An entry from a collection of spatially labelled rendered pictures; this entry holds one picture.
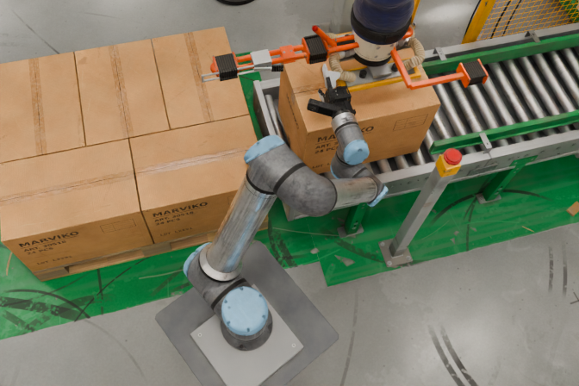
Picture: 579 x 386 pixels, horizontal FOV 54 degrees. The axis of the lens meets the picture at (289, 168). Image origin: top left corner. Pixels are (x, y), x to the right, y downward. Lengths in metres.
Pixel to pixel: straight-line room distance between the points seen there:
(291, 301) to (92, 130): 1.31
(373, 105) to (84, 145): 1.37
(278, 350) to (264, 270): 0.32
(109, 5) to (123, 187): 1.79
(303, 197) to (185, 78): 1.63
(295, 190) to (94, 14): 2.90
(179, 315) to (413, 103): 1.29
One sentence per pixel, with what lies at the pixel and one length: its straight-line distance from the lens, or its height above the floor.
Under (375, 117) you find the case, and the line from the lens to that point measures 2.42.
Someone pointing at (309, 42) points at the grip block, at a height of 1.24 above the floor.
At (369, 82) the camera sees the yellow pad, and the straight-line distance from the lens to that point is 2.31.
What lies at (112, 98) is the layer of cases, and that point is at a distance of 3.00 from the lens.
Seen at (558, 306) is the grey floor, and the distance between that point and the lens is 3.41.
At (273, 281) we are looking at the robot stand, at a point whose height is 0.75.
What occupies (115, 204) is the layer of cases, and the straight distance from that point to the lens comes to 2.69.
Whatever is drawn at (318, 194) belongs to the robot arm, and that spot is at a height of 1.56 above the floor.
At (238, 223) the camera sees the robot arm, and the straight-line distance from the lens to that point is 1.71.
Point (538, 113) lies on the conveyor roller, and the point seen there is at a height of 0.54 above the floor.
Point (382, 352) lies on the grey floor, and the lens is 3.03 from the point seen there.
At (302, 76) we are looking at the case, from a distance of 2.50.
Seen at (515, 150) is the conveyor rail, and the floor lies 0.59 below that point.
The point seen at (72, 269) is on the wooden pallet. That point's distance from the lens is 3.19.
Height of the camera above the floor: 2.90
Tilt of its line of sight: 61 degrees down
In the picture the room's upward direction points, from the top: 7 degrees clockwise
